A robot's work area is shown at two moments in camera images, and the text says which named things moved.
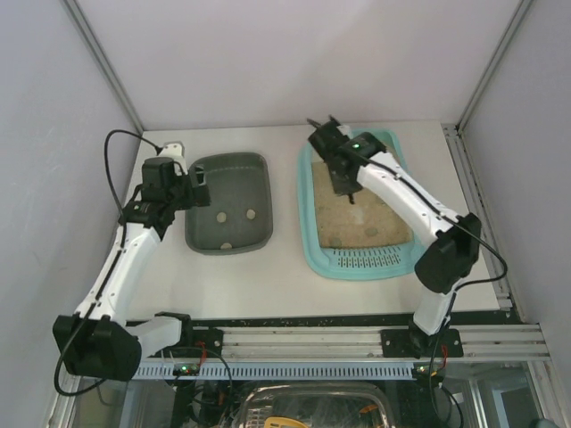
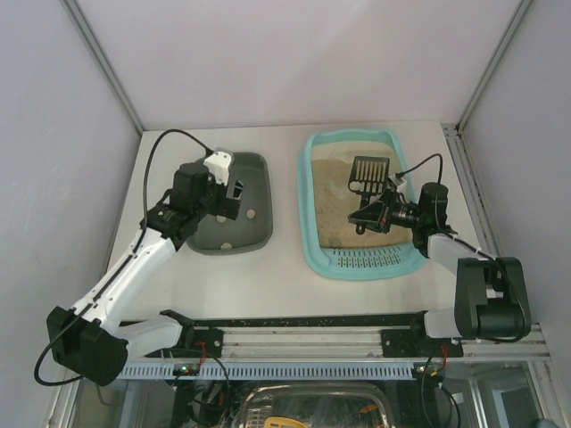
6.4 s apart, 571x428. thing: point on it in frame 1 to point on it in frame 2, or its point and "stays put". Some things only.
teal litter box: (342, 239) stays put
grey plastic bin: (240, 217) stays put
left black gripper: (199, 185) to (228, 204)
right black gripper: (343, 179) to (381, 216)
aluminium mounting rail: (480, 342) stays put
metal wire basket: (318, 407) stays put
